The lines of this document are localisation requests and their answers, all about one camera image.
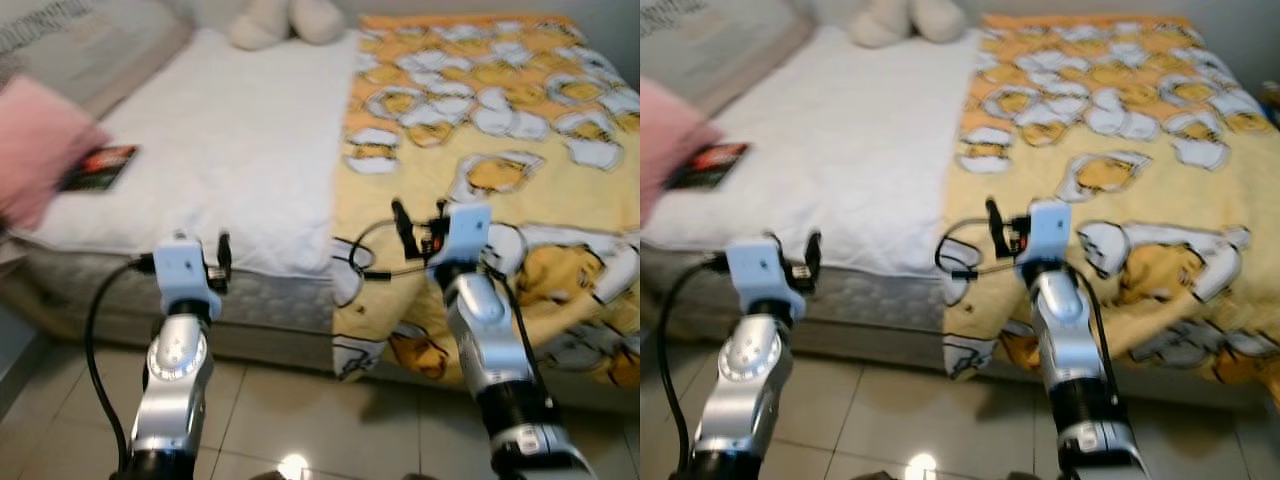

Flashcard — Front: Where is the yellow cartoon print blanket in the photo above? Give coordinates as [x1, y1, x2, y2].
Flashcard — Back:
[330, 12, 641, 387]
[940, 12, 1280, 387]

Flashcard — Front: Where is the grey printed headboard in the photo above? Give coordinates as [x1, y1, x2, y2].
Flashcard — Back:
[0, 0, 196, 116]
[640, 0, 816, 116]

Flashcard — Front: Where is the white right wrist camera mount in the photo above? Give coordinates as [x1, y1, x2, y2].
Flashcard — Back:
[1015, 200, 1074, 267]
[430, 203, 493, 269]

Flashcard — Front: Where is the cream plush toy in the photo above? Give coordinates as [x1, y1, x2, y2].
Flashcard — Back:
[850, 0, 969, 49]
[228, 0, 347, 51]

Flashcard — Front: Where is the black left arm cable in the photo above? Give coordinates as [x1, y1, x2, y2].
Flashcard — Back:
[85, 255, 159, 473]
[660, 255, 731, 477]

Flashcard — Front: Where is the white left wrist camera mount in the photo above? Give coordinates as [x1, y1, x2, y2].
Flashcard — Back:
[725, 235, 807, 321]
[153, 235, 223, 319]

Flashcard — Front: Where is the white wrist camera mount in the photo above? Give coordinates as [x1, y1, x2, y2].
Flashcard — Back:
[1015, 200, 1074, 267]
[430, 203, 493, 269]
[153, 235, 223, 319]
[725, 235, 807, 321]

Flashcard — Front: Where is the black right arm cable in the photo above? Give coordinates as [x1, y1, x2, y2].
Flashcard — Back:
[330, 220, 556, 421]
[935, 218, 1121, 421]

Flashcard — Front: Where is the dark book with red cover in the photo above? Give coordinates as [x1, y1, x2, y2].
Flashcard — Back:
[668, 142, 751, 191]
[58, 145, 141, 193]

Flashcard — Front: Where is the pink plush pillow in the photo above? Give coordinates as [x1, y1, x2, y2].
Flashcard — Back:
[0, 75, 111, 233]
[640, 78, 723, 227]

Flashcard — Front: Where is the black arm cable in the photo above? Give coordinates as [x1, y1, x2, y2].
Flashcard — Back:
[85, 255, 159, 473]
[935, 218, 1121, 421]
[660, 255, 731, 477]
[330, 220, 556, 421]

